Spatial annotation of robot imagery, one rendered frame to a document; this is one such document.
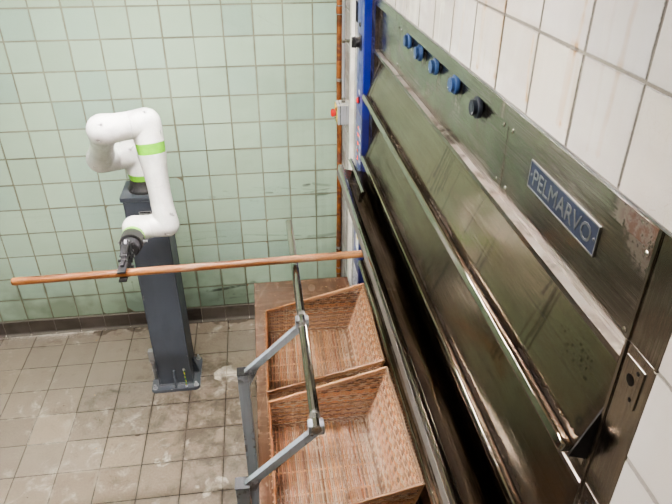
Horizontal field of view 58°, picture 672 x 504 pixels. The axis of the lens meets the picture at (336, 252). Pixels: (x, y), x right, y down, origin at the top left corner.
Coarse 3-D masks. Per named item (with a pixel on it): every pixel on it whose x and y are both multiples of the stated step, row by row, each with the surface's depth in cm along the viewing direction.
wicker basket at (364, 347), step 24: (360, 288) 285; (288, 312) 287; (312, 312) 289; (336, 312) 290; (360, 312) 279; (312, 336) 291; (360, 336) 273; (288, 360) 277; (312, 360) 277; (336, 360) 277; (360, 360) 266; (384, 360) 238; (288, 384) 263
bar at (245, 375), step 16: (288, 224) 266; (288, 240) 255; (304, 320) 207; (288, 336) 211; (304, 336) 199; (272, 352) 214; (304, 352) 193; (240, 368) 219; (256, 368) 217; (304, 368) 187; (240, 384) 218; (240, 400) 222; (304, 432) 171; (320, 432) 168; (288, 448) 172; (256, 464) 241; (272, 464) 173; (240, 480) 178; (256, 480) 176; (240, 496) 177; (256, 496) 251
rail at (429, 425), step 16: (352, 192) 233; (352, 208) 223; (368, 240) 201; (368, 256) 194; (384, 288) 177; (384, 304) 172; (400, 336) 158; (400, 352) 154; (416, 384) 143; (416, 400) 140; (432, 432) 130; (432, 448) 128; (448, 464) 124; (448, 480) 120; (448, 496) 118
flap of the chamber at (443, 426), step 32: (384, 224) 219; (384, 256) 198; (384, 320) 170; (416, 320) 170; (416, 352) 157; (448, 384) 148; (416, 416) 139; (448, 416) 139; (448, 448) 130; (480, 448) 132; (480, 480) 124
